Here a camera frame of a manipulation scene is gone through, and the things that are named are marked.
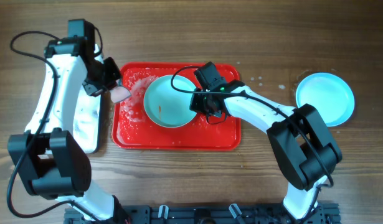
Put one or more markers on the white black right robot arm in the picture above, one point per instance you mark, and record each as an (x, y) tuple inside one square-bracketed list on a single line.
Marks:
[(304, 148)]

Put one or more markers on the light blue plate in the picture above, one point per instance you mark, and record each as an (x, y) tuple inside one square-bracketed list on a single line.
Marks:
[(329, 94), (166, 106)]

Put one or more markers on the black soapy water tray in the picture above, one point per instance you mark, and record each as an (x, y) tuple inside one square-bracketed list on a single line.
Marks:
[(86, 122)]

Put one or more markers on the red plastic tray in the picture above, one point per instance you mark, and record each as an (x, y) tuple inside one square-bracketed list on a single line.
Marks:
[(132, 129)]

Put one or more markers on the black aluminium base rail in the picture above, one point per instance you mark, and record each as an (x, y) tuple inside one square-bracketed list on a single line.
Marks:
[(324, 213)]

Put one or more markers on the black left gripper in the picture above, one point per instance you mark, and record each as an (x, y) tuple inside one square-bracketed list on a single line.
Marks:
[(101, 83)]

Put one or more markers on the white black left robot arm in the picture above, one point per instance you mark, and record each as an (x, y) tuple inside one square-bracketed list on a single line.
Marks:
[(48, 159)]

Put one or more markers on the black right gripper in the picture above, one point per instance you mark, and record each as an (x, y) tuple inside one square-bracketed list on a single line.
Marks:
[(199, 104)]

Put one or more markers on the light blue plate back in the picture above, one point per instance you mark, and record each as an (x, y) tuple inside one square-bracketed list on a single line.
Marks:
[(166, 106)]

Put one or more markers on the pink sponge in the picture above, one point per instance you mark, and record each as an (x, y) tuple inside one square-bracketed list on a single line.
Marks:
[(119, 92)]

